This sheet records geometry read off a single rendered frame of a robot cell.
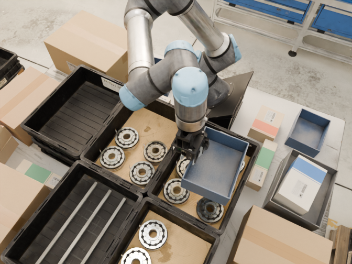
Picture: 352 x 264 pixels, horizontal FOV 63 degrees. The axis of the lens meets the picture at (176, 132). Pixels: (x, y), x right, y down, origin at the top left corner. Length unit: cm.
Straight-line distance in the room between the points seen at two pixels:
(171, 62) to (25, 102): 93
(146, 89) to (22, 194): 68
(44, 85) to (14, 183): 51
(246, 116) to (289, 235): 65
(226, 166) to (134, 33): 50
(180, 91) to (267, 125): 91
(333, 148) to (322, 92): 127
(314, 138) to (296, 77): 132
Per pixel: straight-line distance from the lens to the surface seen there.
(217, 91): 134
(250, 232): 113
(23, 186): 122
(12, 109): 148
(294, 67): 292
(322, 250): 121
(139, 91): 72
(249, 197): 134
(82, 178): 123
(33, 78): 156
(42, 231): 121
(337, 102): 281
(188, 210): 114
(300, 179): 122
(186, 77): 60
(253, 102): 160
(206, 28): 114
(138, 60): 79
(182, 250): 111
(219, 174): 94
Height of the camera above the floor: 192
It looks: 59 degrees down
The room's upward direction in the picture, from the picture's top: 3 degrees clockwise
